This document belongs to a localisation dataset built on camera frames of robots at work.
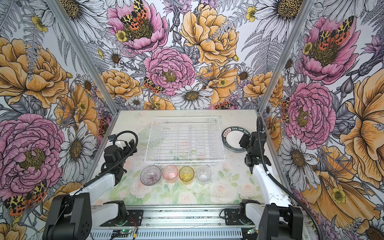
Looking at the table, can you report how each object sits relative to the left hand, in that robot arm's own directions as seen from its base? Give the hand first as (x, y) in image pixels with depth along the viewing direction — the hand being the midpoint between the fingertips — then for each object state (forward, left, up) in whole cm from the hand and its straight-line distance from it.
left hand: (127, 146), depth 89 cm
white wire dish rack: (+10, -33, -9) cm, 36 cm away
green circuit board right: (-41, -66, -11) cm, 78 cm away
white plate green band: (+11, -64, -8) cm, 66 cm away
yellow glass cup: (-14, -35, -8) cm, 38 cm away
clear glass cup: (-13, -45, -11) cm, 48 cm away
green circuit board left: (-41, -5, -11) cm, 42 cm away
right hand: (-1, -69, +6) cm, 70 cm away
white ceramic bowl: (-14, -14, -9) cm, 22 cm away
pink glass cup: (-13, -25, -8) cm, 30 cm away
